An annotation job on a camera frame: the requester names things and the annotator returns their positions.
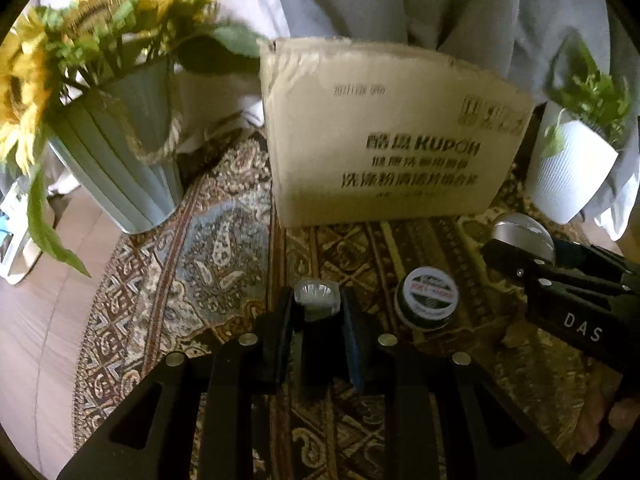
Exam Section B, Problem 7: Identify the round tin with label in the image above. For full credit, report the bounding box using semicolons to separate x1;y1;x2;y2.
392;267;460;332

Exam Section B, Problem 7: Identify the pale green ribbed vase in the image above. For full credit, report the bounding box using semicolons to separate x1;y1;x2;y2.
48;54;186;234

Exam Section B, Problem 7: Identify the silver metal bowl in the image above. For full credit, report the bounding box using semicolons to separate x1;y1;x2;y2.
488;212;557;267

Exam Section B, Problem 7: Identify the sunflower bouquet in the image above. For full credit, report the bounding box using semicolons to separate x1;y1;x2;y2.
0;0;272;279

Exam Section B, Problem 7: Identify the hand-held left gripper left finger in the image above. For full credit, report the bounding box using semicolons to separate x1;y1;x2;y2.
56;287;301;480

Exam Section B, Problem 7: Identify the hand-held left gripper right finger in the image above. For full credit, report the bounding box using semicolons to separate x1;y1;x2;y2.
340;287;576;480

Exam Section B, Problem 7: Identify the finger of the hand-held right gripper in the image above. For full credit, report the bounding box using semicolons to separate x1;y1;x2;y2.
552;239;640;292
481;238;622;312

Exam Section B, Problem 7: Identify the patterned fringed table cloth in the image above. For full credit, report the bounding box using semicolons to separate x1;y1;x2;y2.
72;125;627;480

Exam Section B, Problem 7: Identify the cardboard box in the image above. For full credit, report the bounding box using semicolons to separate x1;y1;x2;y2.
258;35;536;229

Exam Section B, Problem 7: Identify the green plant in white pot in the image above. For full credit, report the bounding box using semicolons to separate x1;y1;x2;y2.
523;34;634;225

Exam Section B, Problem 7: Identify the person's right hand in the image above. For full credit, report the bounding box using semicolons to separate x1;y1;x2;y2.
606;397;640;432

